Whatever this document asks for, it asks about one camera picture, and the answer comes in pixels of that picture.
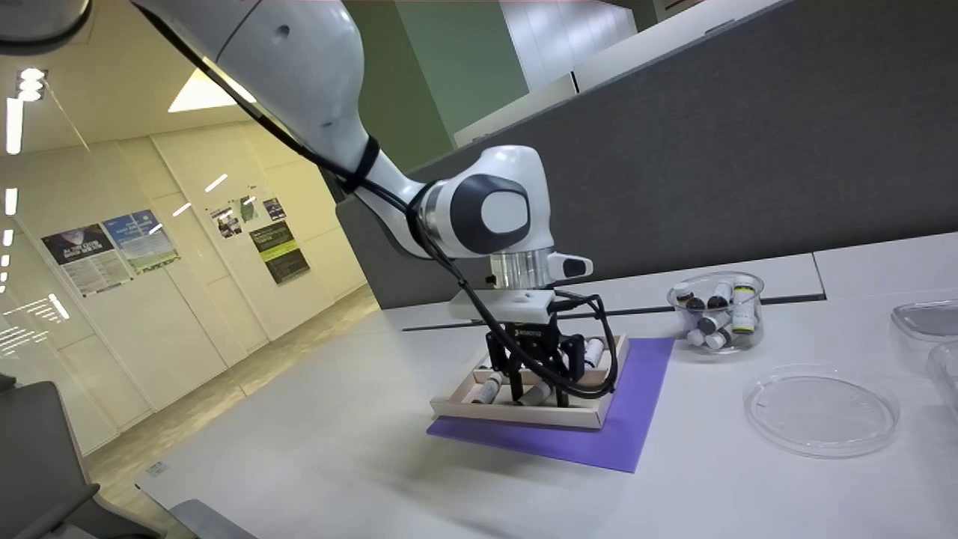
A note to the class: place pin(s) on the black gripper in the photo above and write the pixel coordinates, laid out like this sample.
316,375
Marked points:
533,347

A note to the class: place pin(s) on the small white bottle dark cap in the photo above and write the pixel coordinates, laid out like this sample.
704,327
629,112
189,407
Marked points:
540,395

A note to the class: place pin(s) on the wooden segmented tray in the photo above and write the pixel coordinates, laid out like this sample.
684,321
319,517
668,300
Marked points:
519,411

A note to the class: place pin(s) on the bottle with yellow label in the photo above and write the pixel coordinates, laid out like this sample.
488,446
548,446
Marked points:
742,306

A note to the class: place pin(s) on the small glass bowl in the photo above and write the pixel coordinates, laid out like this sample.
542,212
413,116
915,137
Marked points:
753,335

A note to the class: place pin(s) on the purple mat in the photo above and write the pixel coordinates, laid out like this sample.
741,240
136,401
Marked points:
617,440

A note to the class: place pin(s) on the clear round plastic lid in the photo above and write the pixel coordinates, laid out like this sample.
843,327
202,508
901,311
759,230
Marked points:
823,411

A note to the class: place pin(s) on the grey partition panel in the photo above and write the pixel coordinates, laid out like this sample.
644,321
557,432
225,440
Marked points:
698,152

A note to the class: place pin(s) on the green pillar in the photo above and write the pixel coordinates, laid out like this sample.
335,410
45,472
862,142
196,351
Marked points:
437,62

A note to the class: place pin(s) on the clear glass container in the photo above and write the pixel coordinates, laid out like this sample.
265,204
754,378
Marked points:
930,335

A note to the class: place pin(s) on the dark grey chair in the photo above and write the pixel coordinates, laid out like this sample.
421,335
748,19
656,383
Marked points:
39,469

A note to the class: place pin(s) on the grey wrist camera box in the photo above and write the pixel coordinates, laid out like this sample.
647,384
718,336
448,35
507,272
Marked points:
524,303

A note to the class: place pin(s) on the green black wall poster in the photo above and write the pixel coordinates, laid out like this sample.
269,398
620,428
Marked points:
278,252

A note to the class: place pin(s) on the small wall notice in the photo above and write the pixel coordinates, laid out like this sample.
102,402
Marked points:
245,207
272,207
229,219

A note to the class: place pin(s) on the blue green wall poster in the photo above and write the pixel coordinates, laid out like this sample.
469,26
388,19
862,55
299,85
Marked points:
139,240

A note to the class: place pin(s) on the dark photo wall poster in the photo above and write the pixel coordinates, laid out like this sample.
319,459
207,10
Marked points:
84,257

